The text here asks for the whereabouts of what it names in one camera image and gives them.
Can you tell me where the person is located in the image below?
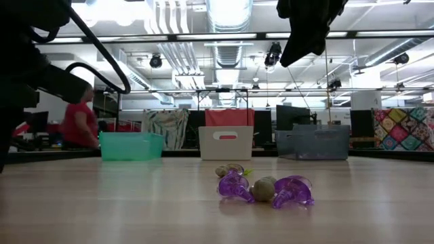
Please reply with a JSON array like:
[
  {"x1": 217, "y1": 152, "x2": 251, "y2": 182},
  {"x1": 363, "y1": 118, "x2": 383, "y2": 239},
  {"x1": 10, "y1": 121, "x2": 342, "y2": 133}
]
[{"x1": 60, "y1": 83, "x2": 101, "y2": 150}]

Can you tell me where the white plastic bin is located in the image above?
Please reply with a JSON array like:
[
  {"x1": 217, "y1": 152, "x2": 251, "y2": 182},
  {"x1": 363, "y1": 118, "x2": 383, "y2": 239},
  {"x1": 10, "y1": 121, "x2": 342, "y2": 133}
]
[{"x1": 198, "y1": 125, "x2": 254, "y2": 161}]

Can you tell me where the black table frame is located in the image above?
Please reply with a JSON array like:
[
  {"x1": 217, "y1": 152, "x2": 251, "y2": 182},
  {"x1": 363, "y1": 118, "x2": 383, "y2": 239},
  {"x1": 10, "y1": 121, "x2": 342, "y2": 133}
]
[{"x1": 6, "y1": 148, "x2": 434, "y2": 166}]

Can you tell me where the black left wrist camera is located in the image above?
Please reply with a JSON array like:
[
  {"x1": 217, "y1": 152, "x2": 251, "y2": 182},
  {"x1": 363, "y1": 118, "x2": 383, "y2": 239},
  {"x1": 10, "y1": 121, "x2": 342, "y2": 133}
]
[{"x1": 35, "y1": 64, "x2": 91, "y2": 104}]

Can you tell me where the thin hanging pole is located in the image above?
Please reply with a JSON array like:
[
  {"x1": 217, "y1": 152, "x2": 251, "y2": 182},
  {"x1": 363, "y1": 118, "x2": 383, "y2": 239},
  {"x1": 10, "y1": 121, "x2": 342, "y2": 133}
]
[{"x1": 324, "y1": 40, "x2": 332, "y2": 123}]

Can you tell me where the grey plastic bin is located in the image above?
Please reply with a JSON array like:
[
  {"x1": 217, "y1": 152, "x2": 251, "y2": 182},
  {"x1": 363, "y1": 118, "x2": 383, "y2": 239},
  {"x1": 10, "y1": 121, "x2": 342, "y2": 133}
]
[{"x1": 275, "y1": 124, "x2": 351, "y2": 161}]

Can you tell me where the colourful patchwork quilt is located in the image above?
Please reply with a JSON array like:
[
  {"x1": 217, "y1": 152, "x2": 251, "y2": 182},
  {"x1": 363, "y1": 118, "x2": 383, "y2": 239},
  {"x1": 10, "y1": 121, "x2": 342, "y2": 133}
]
[{"x1": 372, "y1": 107, "x2": 434, "y2": 152}]

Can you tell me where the white leaf print cloth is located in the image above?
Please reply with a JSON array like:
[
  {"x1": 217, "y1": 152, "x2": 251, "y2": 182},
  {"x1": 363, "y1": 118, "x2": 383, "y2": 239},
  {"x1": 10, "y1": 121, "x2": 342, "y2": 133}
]
[{"x1": 141, "y1": 108, "x2": 190, "y2": 150}]

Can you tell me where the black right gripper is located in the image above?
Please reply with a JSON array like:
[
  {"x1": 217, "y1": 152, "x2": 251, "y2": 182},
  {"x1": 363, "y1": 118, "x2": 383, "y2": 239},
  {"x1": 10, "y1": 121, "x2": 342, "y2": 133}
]
[{"x1": 277, "y1": 0, "x2": 343, "y2": 68}]

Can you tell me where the thin black hanging cable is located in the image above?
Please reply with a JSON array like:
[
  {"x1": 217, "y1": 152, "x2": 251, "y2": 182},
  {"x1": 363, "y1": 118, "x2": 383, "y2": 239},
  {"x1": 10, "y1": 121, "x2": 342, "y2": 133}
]
[{"x1": 286, "y1": 66, "x2": 312, "y2": 110}]

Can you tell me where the teal plastic bin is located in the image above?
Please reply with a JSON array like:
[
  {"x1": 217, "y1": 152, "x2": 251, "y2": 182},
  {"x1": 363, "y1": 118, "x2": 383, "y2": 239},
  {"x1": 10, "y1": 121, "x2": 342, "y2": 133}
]
[{"x1": 99, "y1": 131, "x2": 165, "y2": 161}]

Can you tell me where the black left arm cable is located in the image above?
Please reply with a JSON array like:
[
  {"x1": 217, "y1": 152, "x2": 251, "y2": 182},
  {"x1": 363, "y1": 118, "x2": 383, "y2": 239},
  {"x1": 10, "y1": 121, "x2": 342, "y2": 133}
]
[{"x1": 28, "y1": 6, "x2": 132, "y2": 95}]

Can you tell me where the red plastic crate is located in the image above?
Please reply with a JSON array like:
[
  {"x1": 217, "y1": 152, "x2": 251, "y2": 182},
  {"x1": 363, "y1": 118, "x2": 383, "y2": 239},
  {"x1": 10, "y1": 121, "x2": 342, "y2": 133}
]
[{"x1": 46, "y1": 123, "x2": 65, "y2": 135}]

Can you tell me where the orange red fabric panel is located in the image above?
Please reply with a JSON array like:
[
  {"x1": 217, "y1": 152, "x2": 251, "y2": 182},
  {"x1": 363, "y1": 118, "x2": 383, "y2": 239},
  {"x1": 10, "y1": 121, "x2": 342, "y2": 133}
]
[{"x1": 205, "y1": 108, "x2": 255, "y2": 127}]

